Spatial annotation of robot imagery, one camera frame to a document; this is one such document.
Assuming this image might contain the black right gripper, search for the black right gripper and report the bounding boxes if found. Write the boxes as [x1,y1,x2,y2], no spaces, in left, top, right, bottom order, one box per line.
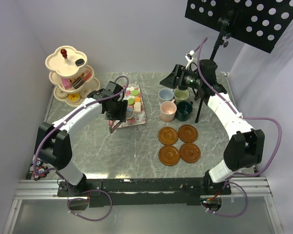
[160,64,204,91]

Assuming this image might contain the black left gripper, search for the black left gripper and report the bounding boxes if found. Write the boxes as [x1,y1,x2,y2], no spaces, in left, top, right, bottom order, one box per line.
[105,98,128,122]

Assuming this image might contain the blue frosted toy donut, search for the blue frosted toy donut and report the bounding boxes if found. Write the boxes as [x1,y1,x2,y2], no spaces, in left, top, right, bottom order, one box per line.
[126,108,135,120]

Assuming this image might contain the metal serving tongs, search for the metal serving tongs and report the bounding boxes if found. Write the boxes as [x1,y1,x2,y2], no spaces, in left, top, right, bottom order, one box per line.
[109,120,123,134]

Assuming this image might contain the pink sprinkled toy donut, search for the pink sprinkled toy donut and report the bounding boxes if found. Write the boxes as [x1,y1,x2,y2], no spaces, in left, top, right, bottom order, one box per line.
[79,88,91,98]

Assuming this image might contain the yellow toy tart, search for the yellow toy tart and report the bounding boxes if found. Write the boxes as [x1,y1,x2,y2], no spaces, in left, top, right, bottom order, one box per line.
[68,93,81,103]

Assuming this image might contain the pink toy cake slice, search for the pink toy cake slice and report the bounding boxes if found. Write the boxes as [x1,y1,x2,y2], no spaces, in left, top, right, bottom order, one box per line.
[82,70,92,81]

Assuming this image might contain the chocolate layer toy cake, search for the chocolate layer toy cake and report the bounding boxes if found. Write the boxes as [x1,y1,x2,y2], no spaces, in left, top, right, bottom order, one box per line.
[71,78,84,89]

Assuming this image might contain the pink toy popsicle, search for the pink toy popsicle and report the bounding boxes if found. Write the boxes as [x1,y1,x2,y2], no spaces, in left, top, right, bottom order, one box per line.
[61,78,72,90]

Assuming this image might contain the black toy cookie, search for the black toy cookie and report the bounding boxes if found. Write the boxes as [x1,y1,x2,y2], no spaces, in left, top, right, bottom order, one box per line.
[75,58,85,66]

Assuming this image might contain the white toy donut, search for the white toy donut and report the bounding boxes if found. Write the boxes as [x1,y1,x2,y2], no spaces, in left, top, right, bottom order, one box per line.
[56,90,68,99]

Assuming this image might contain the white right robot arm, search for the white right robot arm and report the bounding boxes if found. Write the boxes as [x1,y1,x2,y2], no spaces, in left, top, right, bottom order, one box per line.
[160,59,265,194]

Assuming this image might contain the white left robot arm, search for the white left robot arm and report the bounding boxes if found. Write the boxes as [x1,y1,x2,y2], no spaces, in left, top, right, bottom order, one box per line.
[34,81,127,196]

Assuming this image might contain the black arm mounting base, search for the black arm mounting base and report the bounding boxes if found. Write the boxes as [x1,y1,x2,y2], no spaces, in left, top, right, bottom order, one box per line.
[57,177,231,208]

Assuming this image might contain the green toy macaron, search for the green toy macaron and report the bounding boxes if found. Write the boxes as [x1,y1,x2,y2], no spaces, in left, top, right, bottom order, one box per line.
[128,98,135,105]
[131,90,139,97]

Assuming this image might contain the light green mug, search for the light green mug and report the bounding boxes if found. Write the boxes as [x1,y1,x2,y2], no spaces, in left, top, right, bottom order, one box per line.
[174,89,189,105]

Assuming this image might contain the floral serving tray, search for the floral serving tray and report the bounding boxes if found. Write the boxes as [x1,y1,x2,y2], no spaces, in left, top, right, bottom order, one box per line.
[118,84,147,128]

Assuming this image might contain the cream toy wafer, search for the cream toy wafer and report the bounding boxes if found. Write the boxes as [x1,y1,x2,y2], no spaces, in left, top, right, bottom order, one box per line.
[134,102,142,114]

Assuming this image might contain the light blue mug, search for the light blue mug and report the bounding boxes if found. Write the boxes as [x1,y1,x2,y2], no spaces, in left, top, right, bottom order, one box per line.
[158,88,174,105]

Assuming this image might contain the dark green mug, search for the dark green mug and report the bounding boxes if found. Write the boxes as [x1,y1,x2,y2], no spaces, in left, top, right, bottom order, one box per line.
[175,101,193,121]

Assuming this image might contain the pink mug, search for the pink mug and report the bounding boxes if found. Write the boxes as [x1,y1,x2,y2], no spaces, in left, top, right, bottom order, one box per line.
[160,99,177,122]

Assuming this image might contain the cream three-tier dessert stand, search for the cream three-tier dessert stand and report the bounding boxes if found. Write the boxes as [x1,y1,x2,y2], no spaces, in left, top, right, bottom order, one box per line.
[45,45,101,107]

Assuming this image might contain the brown wooden coaster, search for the brown wooden coaster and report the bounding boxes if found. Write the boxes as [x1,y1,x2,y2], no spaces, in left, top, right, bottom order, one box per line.
[158,145,180,166]
[179,143,201,163]
[178,124,198,143]
[158,127,178,145]

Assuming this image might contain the black perforated calibration board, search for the black perforated calibration board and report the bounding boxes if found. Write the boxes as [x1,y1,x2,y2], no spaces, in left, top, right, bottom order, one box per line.
[185,0,293,53]

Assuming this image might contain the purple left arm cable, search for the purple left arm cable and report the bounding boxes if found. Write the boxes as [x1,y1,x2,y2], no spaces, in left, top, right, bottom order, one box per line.
[33,75,130,222]

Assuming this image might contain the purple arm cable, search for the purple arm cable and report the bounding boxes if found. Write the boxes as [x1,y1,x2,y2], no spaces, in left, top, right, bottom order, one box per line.
[33,75,130,222]
[194,37,282,217]

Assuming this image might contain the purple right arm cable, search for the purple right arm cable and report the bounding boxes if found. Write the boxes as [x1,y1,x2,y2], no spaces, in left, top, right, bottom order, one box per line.
[194,37,282,217]

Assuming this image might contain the aluminium frame rail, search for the aluminium frame rail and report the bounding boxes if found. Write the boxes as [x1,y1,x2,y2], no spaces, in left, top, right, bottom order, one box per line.
[2,179,64,234]

